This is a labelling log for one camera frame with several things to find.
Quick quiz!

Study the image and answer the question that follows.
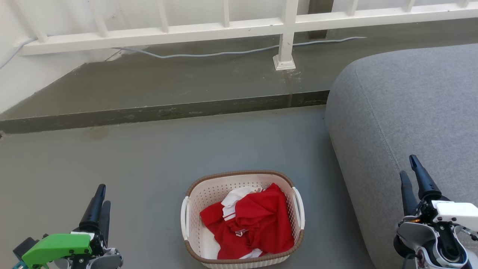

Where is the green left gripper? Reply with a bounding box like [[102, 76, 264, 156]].
[[22, 184, 112, 269]]

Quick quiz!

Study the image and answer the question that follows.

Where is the red and white shirt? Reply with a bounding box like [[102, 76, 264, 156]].
[[200, 186, 269, 260]]

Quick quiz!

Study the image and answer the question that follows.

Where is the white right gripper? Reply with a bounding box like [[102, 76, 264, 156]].
[[399, 154, 478, 233]]

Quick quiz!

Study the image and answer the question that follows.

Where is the grey fabric sofa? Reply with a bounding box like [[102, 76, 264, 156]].
[[325, 43, 478, 269]]

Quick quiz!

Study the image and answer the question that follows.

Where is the cream plastic laundry basket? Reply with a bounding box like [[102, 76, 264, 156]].
[[181, 170, 305, 269]]

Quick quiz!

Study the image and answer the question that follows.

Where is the white wooden railing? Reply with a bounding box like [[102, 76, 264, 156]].
[[21, 0, 478, 71]]

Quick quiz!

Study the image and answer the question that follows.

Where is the grey floor cable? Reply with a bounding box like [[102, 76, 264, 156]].
[[0, 36, 368, 70]]

